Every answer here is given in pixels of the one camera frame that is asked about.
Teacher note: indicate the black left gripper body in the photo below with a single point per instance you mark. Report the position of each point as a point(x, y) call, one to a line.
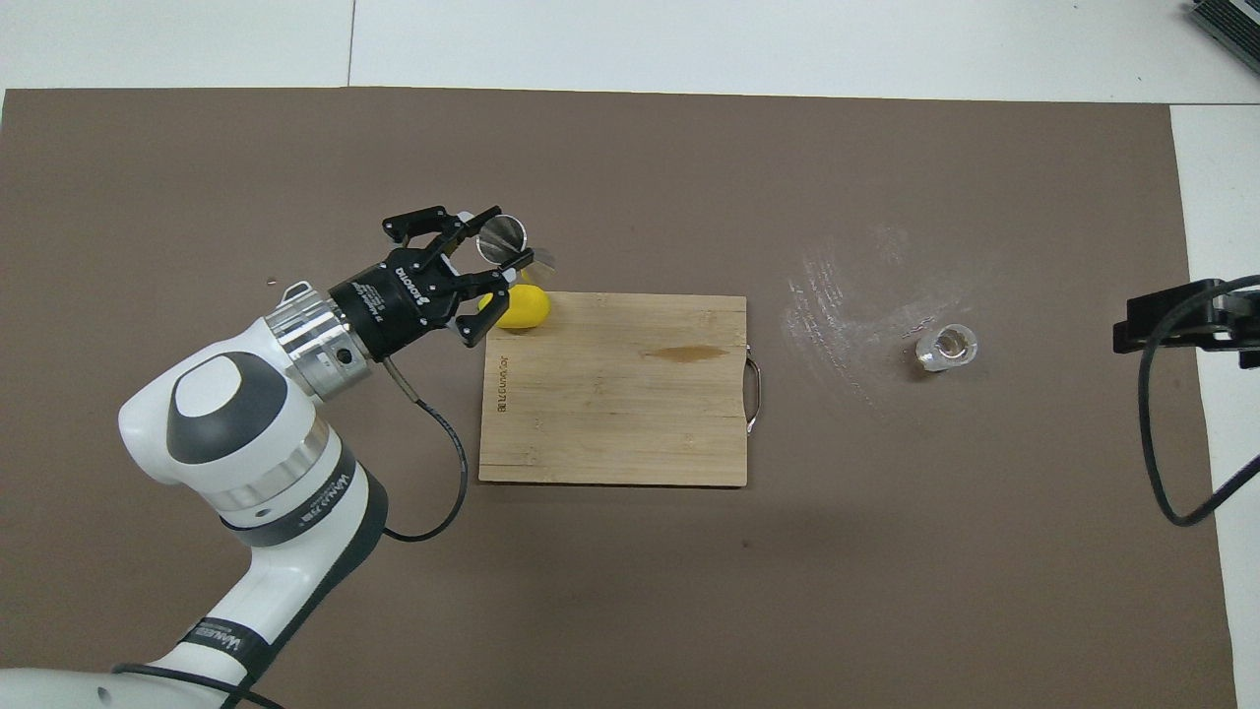
point(399, 300)

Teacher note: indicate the wooden cutting board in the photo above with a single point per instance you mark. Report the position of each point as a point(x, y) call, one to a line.
point(610, 423)

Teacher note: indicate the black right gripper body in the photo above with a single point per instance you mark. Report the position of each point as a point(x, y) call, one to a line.
point(1248, 335)

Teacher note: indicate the yellow lemon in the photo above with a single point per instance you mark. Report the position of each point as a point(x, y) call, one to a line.
point(529, 307)

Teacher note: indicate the brown table mat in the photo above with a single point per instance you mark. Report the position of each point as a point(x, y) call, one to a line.
point(787, 591)

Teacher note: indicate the steel double jigger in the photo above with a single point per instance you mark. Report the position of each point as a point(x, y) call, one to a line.
point(502, 238)

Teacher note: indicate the small clear glass cup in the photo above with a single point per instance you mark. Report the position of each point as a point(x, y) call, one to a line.
point(947, 347)

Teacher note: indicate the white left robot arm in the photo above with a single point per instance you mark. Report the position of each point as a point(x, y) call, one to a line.
point(246, 443)

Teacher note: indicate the grey ribbed device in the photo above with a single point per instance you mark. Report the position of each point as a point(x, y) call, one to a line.
point(1235, 25)

